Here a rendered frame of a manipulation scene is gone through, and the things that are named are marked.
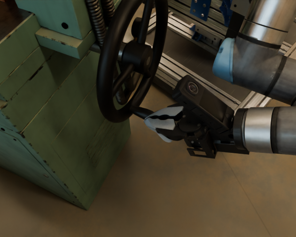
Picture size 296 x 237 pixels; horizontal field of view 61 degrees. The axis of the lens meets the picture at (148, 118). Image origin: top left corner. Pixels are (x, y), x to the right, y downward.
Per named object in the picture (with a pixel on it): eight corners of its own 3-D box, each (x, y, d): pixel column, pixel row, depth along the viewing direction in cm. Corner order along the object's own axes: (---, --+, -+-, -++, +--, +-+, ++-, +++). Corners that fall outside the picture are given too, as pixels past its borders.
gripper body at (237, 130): (186, 156, 51) (248, 164, 44) (170, 129, 46) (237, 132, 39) (198, 128, 55) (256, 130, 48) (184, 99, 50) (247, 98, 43)
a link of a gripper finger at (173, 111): (153, 134, 58) (190, 137, 52) (142, 116, 54) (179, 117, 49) (159, 124, 59) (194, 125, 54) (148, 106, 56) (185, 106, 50)
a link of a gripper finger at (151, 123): (148, 145, 56) (185, 148, 51) (136, 127, 53) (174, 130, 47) (153, 134, 58) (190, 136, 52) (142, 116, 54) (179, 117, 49)
